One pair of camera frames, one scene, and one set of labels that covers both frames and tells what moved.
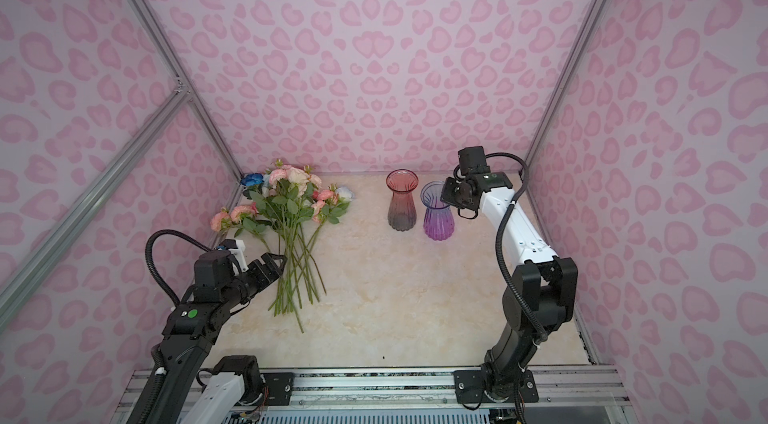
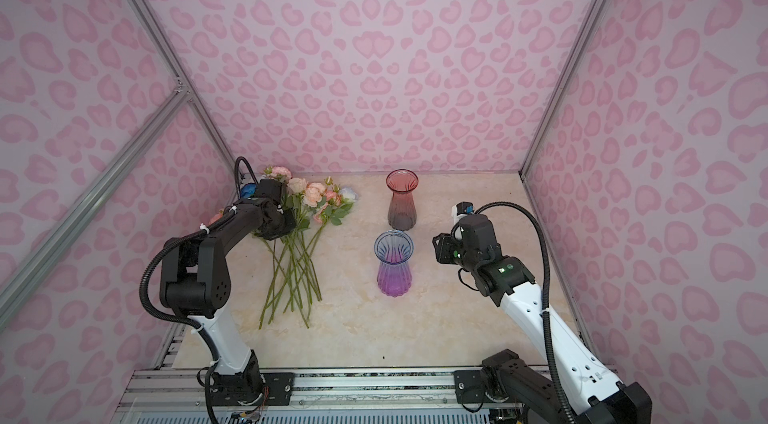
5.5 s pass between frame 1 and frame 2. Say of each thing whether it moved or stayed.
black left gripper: moved
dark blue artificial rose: moved
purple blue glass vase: moved
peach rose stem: moved
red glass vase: stayed
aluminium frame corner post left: stayed
